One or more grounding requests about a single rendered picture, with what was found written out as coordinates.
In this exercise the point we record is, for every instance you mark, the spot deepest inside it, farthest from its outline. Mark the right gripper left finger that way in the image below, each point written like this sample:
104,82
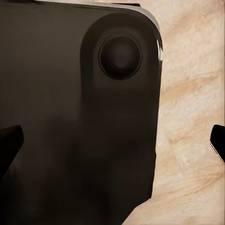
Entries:
11,140

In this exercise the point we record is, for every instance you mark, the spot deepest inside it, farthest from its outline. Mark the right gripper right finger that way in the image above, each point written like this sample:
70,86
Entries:
217,139

